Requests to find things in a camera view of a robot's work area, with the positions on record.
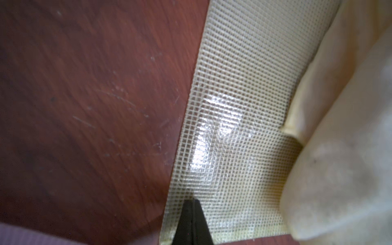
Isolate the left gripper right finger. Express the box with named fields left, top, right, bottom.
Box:
left=194, top=199, right=214, bottom=245

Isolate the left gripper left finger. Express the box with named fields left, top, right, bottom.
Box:
left=172, top=200, right=193, bottom=245

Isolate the yellow document bag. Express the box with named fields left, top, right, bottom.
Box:
left=159, top=1, right=340, bottom=245

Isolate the yellow cleaning cloth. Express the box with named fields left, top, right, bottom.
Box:
left=280, top=1, right=392, bottom=245

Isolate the pink document bag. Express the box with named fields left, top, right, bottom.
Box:
left=1, top=223, right=84, bottom=245

